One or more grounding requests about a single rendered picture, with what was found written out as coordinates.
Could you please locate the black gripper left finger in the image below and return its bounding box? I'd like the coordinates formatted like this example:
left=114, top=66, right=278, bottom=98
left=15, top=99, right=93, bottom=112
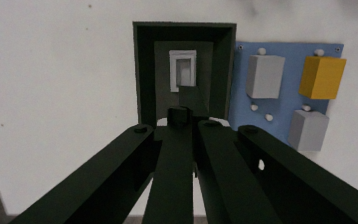
left=8, top=86, right=194, bottom=224

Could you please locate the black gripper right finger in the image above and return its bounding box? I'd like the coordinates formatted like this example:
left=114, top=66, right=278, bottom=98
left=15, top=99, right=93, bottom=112
left=188, top=86, right=358, bottom=224

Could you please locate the yellow block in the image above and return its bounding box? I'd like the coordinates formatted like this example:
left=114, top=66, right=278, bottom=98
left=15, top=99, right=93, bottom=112
left=298, top=56, right=347, bottom=99

